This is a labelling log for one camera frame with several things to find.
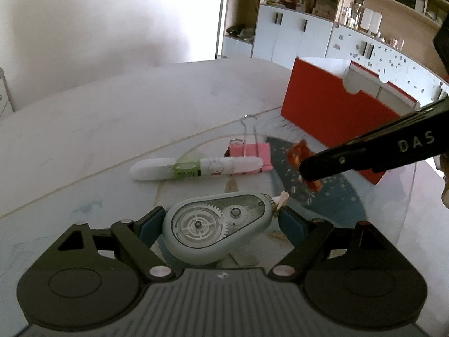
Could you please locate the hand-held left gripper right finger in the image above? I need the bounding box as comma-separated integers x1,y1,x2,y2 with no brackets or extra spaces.
268,207,388,282

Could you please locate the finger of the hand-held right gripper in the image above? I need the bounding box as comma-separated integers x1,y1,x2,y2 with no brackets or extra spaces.
300,130,390,183

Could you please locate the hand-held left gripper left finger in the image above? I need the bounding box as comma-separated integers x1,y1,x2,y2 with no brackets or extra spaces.
58,207,172,282

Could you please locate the orange candy wrapper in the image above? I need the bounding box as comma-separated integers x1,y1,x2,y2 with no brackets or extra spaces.
285,139,325,192

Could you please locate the red cardboard box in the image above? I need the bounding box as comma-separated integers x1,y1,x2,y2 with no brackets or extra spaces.
280,56,421,185

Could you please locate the grey correction tape dispenser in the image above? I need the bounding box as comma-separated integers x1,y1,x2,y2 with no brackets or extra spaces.
162,191,290,266

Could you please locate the person's right hand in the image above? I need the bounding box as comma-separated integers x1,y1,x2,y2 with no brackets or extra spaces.
437,154,449,208

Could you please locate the blue round patterned mat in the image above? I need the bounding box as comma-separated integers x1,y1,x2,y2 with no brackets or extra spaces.
263,136,370,234

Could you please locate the white green marker pen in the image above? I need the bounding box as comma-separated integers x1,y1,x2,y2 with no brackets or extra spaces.
129,156,264,183

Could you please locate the pink binder clip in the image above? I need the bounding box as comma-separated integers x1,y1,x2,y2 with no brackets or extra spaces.
224,115,274,173

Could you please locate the speckled white cabinet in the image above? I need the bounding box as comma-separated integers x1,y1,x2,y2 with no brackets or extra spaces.
326,24,449,108

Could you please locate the white canister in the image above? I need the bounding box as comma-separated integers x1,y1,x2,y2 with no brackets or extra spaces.
360,8,373,32
370,11,383,35

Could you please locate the white cabinet with black handles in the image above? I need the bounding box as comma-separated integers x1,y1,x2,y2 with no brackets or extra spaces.
250,4,334,71

